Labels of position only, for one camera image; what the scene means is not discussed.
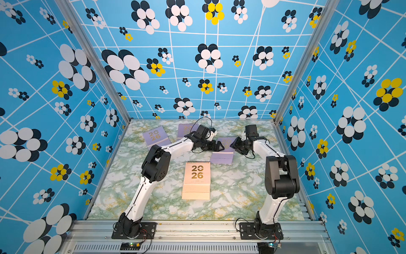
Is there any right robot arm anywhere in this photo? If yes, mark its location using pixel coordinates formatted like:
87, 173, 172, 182
230, 125, 300, 241

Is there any right circuit board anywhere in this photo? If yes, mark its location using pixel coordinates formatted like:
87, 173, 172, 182
258, 242, 281, 254

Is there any right aluminium corner post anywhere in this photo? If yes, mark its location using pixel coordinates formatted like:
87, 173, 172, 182
274, 0, 339, 125

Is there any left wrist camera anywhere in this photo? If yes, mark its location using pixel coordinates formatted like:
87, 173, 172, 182
206, 128, 217, 141

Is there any pink calendar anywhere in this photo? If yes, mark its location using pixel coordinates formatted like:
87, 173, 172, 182
182, 162, 211, 201

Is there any purple calendar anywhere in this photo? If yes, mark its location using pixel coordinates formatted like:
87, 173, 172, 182
210, 136, 237, 165
177, 123, 199, 140
142, 126, 171, 149

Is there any aluminium front rail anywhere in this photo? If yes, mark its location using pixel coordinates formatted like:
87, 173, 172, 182
60, 220, 335, 254

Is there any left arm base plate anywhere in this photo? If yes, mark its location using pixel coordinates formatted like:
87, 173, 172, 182
111, 222, 158, 240

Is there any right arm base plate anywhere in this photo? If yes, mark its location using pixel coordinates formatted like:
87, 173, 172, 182
238, 222, 284, 241

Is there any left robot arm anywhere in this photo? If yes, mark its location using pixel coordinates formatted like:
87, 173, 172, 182
113, 125, 224, 239

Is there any left circuit board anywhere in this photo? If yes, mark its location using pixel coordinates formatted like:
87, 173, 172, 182
120, 242, 142, 252

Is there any aluminium corner post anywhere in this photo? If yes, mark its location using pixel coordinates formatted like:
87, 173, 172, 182
56, 1, 131, 124
274, 0, 339, 125

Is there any left aluminium corner post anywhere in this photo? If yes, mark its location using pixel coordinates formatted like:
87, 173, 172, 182
56, 1, 131, 124

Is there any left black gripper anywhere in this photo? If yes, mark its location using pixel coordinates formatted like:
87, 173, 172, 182
200, 139, 226, 151

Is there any circuit board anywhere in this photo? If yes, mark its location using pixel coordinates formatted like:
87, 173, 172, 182
258, 242, 281, 254
120, 242, 142, 252

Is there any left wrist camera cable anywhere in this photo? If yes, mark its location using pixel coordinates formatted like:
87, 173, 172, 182
189, 116, 213, 134

